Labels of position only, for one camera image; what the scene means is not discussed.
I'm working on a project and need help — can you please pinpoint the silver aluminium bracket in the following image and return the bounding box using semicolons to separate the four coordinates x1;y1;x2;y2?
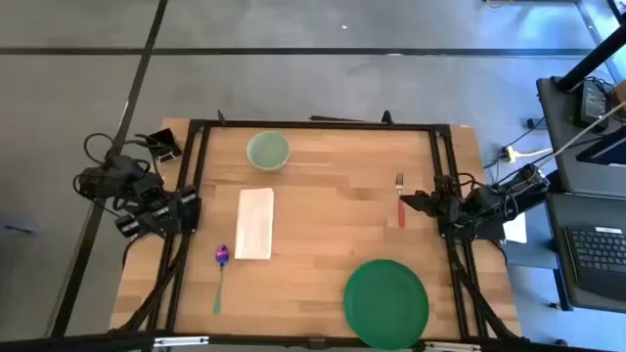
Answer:
152;334;210;349
423;340;483;352

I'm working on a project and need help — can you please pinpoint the white and yellow plug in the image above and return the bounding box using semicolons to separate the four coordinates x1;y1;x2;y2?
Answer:
503;145;554;163

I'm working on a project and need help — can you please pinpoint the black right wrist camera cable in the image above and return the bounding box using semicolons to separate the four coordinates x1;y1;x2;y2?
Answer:
456;171;491;198

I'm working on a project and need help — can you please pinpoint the black keyboard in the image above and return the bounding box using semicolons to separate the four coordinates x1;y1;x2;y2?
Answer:
564;225;626;303

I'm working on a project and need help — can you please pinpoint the white cable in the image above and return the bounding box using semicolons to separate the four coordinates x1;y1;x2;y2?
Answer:
537;100;626;170

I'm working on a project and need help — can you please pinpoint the white paper sheet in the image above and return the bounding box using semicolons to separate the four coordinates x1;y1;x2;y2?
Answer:
503;212;528;244

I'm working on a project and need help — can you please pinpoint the dark grey keyboard desk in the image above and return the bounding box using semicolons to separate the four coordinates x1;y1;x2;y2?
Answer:
544;192;626;314

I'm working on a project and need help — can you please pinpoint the black table frame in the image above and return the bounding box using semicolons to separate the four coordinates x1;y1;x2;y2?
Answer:
0;110;626;352

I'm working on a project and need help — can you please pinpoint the brown cardboard box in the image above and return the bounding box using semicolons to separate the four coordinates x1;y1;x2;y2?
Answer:
613;80;626;116

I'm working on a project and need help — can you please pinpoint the red-handled metal fork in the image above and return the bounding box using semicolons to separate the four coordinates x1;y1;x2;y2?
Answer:
394;171;407;229

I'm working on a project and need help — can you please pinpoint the dark grey side table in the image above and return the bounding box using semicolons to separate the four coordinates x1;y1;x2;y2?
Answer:
536;75;626;197

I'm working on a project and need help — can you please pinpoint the purple spoon with teal handle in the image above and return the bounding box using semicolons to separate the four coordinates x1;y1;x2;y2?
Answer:
212;243;231;316

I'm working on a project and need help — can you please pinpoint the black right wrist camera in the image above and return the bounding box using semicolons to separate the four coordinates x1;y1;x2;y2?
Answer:
434;174;459;195

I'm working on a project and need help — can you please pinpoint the light green bowl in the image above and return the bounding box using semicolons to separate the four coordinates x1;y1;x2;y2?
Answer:
246;130;291;173

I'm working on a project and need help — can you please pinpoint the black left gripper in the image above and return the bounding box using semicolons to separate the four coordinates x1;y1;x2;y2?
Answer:
155;187;202;237

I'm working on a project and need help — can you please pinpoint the black box device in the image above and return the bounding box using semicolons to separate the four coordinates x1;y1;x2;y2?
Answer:
146;127;183;164

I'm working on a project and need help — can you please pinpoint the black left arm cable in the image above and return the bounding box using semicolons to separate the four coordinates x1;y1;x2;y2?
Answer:
81;131;148;165

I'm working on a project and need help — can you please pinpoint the black slanted pole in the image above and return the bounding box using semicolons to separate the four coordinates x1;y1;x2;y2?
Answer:
556;23;626;93

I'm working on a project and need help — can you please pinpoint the black power adapter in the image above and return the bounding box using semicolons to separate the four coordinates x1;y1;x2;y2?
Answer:
579;79;610;131

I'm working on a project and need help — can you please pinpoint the dark green plate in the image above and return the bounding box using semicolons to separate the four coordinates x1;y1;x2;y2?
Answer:
342;258;430;351

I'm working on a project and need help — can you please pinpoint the white folded napkin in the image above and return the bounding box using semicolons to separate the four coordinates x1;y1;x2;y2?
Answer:
234;187;276;261

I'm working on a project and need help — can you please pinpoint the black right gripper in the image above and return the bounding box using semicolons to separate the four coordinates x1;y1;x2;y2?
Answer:
400;191;464;233

